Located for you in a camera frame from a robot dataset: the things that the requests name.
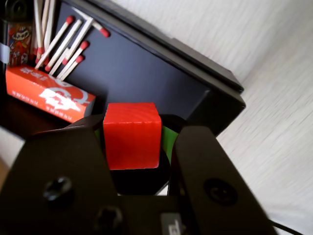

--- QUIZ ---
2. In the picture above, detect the red matchbox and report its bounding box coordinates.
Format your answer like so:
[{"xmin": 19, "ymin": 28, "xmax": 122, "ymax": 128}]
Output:
[{"xmin": 5, "ymin": 64, "xmax": 96, "ymax": 124}]

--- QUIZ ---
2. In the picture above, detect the black box tray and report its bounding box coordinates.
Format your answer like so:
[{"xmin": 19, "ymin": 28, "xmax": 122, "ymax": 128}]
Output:
[{"xmin": 0, "ymin": 0, "xmax": 246, "ymax": 138}]

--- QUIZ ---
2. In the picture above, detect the red cube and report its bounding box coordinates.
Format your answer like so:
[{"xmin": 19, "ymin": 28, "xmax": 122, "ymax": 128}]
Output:
[{"xmin": 102, "ymin": 102, "xmax": 162, "ymax": 171}]

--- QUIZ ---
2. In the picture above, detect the red cartoon printed card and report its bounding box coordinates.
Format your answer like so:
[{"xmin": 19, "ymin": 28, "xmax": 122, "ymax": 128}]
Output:
[{"xmin": 6, "ymin": 21, "xmax": 34, "ymax": 67}]

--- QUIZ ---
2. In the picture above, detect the thick black cable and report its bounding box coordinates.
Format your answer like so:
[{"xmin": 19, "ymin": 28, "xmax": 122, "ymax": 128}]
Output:
[{"xmin": 268, "ymin": 219, "xmax": 305, "ymax": 235}]

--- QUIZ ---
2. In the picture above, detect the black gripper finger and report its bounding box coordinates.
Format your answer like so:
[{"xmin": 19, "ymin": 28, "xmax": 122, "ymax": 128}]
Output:
[
  {"xmin": 0, "ymin": 115, "xmax": 128, "ymax": 235},
  {"xmin": 160, "ymin": 115, "xmax": 277, "ymax": 235}
]

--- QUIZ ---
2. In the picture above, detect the black open box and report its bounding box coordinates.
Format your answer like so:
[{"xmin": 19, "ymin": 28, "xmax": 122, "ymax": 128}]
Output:
[{"xmin": 107, "ymin": 0, "xmax": 245, "ymax": 94}]

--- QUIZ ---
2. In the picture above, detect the red tipped wooden match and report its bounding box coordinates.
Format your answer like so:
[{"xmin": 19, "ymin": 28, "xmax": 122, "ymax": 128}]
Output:
[
  {"xmin": 35, "ymin": 15, "xmax": 75, "ymax": 70},
  {"xmin": 34, "ymin": 0, "xmax": 51, "ymax": 65},
  {"xmin": 70, "ymin": 6, "xmax": 111, "ymax": 38},
  {"xmin": 57, "ymin": 55, "xmax": 85, "ymax": 81},
  {"xmin": 43, "ymin": 0, "xmax": 56, "ymax": 66},
  {"xmin": 48, "ymin": 40, "xmax": 90, "ymax": 75},
  {"xmin": 61, "ymin": 17, "xmax": 95, "ymax": 66},
  {"xmin": 45, "ymin": 19, "xmax": 83, "ymax": 72},
  {"xmin": 33, "ymin": 0, "xmax": 45, "ymax": 55}
]

